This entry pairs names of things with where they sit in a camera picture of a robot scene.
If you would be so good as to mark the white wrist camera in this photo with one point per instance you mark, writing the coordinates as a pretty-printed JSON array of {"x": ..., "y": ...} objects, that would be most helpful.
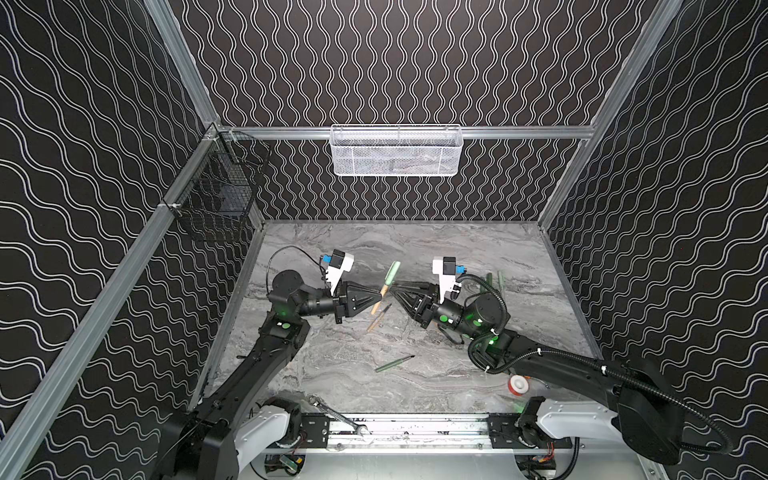
[
  {"x": 335, "y": 265},
  {"x": 448, "y": 270}
]

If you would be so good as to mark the silver wrench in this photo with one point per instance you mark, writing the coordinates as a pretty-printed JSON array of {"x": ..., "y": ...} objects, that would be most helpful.
[{"x": 319, "y": 404}]

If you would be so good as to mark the green pen cap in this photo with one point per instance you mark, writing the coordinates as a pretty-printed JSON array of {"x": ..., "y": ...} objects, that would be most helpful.
[{"x": 392, "y": 272}]

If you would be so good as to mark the aluminium corner frame post left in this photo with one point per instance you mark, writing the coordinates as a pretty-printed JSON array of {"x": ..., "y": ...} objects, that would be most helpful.
[{"x": 170, "y": 31}]

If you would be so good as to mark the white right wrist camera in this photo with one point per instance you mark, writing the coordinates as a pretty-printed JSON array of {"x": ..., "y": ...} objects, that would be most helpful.
[{"x": 448, "y": 270}]

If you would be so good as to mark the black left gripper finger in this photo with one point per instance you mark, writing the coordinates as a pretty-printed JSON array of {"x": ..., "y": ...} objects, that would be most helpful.
[
  {"x": 360, "y": 304},
  {"x": 361, "y": 291}
]

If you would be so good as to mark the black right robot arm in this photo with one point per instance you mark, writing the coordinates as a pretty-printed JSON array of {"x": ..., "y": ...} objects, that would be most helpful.
[{"x": 642, "y": 407}]

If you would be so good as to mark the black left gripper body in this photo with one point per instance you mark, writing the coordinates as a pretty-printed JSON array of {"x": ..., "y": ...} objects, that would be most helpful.
[{"x": 343, "y": 301}]

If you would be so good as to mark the red white tape roll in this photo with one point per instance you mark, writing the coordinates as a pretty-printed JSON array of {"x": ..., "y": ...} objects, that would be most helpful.
[{"x": 518, "y": 385}]

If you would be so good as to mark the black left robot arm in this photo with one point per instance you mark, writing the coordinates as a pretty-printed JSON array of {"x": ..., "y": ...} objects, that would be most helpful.
[{"x": 200, "y": 444}]

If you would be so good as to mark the tan pen with dark tip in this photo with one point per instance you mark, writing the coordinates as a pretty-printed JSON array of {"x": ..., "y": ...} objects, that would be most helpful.
[{"x": 383, "y": 293}]

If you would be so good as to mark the aluminium corner frame post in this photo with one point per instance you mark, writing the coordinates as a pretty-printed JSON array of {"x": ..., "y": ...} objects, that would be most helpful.
[
  {"x": 651, "y": 34},
  {"x": 170, "y": 31}
]

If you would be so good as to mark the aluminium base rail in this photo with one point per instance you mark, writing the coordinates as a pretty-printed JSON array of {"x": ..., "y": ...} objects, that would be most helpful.
[{"x": 433, "y": 433}]

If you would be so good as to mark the aluminium corner frame post right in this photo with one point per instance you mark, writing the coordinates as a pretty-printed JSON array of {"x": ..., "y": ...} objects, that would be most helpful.
[{"x": 651, "y": 34}]

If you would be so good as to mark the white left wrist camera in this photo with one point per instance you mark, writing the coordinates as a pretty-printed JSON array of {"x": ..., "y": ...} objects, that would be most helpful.
[{"x": 335, "y": 265}]

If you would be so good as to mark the white wire mesh basket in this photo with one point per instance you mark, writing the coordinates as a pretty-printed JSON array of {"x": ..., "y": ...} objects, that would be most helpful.
[{"x": 389, "y": 150}]

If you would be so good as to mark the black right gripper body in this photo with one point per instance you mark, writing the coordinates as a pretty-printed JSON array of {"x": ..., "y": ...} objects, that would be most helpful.
[{"x": 426, "y": 305}]

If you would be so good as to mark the black wire basket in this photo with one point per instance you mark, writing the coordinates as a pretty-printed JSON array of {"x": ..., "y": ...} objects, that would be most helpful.
[{"x": 216, "y": 204}]

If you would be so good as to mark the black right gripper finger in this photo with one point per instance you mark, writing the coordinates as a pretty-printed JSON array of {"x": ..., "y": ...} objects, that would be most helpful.
[
  {"x": 408, "y": 301},
  {"x": 415, "y": 287}
]

